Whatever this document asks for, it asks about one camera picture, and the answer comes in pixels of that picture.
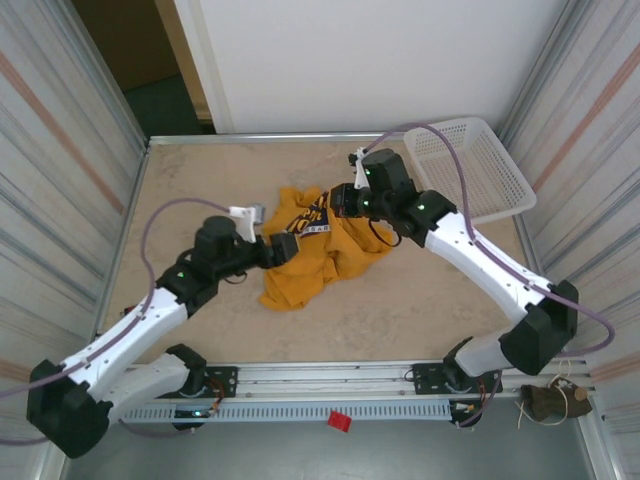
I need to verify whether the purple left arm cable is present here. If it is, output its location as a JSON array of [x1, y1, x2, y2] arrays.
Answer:
[[0, 198, 234, 446]]

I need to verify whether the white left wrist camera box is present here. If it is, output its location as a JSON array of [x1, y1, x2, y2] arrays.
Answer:
[[228, 202, 266, 236]]

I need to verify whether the aluminium table edge rail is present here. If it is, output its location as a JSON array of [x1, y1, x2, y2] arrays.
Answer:
[[147, 131, 409, 147]]

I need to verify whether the brown pouch with string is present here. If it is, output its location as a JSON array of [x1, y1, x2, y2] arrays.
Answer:
[[516, 359, 595, 427]]

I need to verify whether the aluminium mounting rail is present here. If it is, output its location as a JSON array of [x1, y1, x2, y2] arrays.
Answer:
[[114, 357, 591, 401]]

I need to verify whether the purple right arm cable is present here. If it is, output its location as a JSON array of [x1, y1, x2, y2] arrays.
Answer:
[[364, 123, 616, 429]]

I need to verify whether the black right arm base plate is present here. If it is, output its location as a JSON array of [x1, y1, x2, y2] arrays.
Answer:
[[410, 362, 504, 396]]

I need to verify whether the small red block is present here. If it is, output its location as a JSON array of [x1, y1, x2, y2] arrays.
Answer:
[[327, 409, 353, 434]]

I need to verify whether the small circuit board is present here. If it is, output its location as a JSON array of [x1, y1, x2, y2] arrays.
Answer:
[[172, 407, 221, 432], [449, 399, 484, 430]]

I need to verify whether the yellow t-shirt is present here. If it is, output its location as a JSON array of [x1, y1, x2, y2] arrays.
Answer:
[[258, 184, 394, 311]]

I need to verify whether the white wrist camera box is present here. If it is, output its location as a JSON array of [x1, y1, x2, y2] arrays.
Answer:
[[347, 147, 370, 190], [228, 202, 266, 236]]

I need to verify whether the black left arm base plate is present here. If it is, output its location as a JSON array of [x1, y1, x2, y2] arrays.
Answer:
[[148, 366, 239, 400]]

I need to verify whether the beige door frame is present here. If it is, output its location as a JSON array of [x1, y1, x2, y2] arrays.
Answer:
[[152, 0, 219, 124]]

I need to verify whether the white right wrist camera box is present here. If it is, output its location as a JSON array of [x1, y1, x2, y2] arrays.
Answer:
[[347, 147, 370, 190]]

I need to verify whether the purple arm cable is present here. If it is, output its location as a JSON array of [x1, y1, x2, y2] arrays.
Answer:
[[364, 123, 616, 429], [0, 198, 234, 446]]

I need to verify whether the white slotted cable duct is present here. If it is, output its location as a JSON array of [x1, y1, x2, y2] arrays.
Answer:
[[119, 402, 454, 424]]

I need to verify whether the white perforated plastic basket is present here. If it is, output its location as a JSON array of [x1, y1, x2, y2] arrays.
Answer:
[[403, 117, 537, 225]]

